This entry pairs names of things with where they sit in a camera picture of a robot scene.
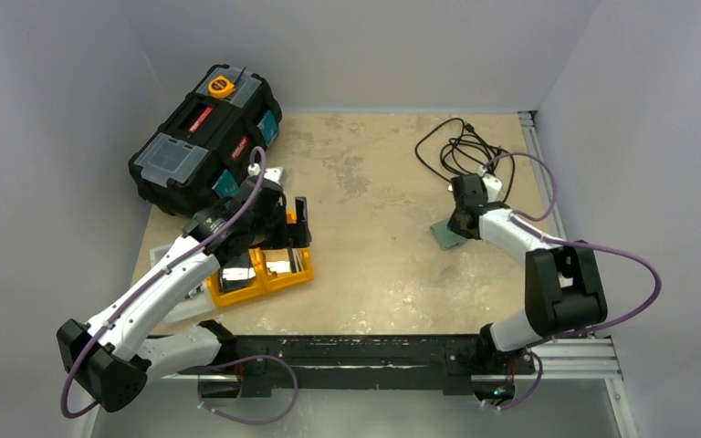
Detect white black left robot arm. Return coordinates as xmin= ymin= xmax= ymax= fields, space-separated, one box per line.
xmin=56 ymin=177 xmax=311 ymax=419

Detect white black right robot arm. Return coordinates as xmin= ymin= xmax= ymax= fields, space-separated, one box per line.
xmin=447 ymin=174 xmax=608 ymax=371

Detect stack of tan cards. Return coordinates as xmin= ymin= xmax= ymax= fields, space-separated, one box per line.
xmin=263 ymin=248 xmax=309 ymax=276

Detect yellow bin with black cards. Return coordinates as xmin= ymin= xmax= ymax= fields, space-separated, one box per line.
xmin=202 ymin=248 xmax=263 ymax=308

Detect yellow bin with tan cards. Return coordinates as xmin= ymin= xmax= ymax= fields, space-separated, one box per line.
xmin=248 ymin=247 xmax=315 ymax=297

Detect stack of black cards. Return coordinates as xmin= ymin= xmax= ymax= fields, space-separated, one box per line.
xmin=219 ymin=253 xmax=256 ymax=294

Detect white plastic tray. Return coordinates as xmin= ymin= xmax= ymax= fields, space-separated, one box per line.
xmin=147 ymin=243 xmax=217 ymax=325

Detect black plastic toolbox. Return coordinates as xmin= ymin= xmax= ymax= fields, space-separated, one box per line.
xmin=128 ymin=64 xmax=282 ymax=217

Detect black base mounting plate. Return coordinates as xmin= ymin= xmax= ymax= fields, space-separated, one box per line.
xmin=187 ymin=334 xmax=536 ymax=399

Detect yellow tape measure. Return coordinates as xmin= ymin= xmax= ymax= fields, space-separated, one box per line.
xmin=207 ymin=75 xmax=236 ymax=99

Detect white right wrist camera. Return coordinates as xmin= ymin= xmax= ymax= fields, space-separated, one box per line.
xmin=478 ymin=172 xmax=503 ymax=202

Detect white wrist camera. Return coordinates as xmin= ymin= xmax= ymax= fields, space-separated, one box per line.
xmin=247 ymin=163 xmax=287 ymax=187
xmin=478 ymin=172 xmax=503 ymax=202

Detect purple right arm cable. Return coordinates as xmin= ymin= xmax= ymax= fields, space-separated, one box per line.
xmin=480 ymin=151 xmax=663 ymax=412

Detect black coiled usb cable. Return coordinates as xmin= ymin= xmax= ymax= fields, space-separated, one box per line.
xmin=414 ymin=117 xmax=517 ymax=205

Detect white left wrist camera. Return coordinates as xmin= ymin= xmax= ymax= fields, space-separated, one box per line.
xmin=247 ymin=163 xmax=287 ymax=187

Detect aluminium frame rail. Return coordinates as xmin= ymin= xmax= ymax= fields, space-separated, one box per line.
xmin=518 ymin=111 xmax=640 ymax=437

